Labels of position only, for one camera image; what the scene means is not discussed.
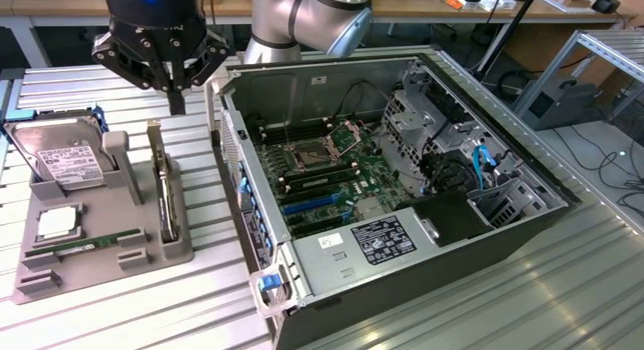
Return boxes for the silver CPU chip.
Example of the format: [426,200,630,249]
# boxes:
[37,206,81,240]

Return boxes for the grey plastic parts rack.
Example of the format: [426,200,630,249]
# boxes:
[10,130,196,305]

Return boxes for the grey box device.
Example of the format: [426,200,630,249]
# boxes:
[520,80,602,131]

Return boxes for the grey aluminium profile post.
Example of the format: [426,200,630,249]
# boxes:
[0,68,25,121]

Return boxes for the blue disk caddy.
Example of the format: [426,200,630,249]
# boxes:
[0,105,110,177]

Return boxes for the black expansion slot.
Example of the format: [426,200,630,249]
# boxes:
[289,213,349,240]

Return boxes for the blue expansion slot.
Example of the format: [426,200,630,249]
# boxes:
[281,194,338,215]

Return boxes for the silver chipset heat sink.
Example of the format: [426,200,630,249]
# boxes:
[354,198,384,219]

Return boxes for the perforated metal drive cage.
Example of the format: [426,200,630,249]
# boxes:
[380,59,504,170]

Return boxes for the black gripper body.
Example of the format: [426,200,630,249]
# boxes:
[102,0,208,64]

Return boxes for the graphics card with black shroud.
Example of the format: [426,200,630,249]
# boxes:
[145,118,181,241]

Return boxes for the long wooden desk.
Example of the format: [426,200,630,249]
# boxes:
[0,0,637,26]

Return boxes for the black power wire bundle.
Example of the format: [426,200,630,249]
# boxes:
[420,152,477,195]

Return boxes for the silver disk bay bracket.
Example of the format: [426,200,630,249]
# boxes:
[466,176,569,229]

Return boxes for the aluminium profile frame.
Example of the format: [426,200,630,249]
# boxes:
[510,28,644,130]

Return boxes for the blue SATA wire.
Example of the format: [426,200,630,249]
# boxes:
[472,144,498,192]

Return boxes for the black plastic shroud box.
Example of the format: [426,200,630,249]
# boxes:
[394,191,497,248]

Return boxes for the black RAM stick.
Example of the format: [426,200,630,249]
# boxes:
[284,168,356,191]

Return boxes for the black tripod pole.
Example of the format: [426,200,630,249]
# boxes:
[474,0,544,74]

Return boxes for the silver power supply unit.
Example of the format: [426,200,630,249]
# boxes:
[290,208,444,298]

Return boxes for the open black PC case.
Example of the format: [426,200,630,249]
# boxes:
[202,51,584,350]

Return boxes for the CPU socket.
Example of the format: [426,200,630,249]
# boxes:
[289,138,336,172]

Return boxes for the silver hard disk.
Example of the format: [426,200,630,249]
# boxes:
[2,114,120,192]

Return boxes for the green RAM stick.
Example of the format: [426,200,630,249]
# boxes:
[24,229,141,257]

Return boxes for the metal socket cover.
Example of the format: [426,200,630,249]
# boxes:
[325,120,362,157]

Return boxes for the thin black looped wire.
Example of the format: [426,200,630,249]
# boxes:
[338,80,389,119]

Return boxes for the green motherboard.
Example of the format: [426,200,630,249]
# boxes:
[253,119,404,240]

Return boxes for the white device box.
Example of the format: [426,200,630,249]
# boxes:
[465,0,517,11]

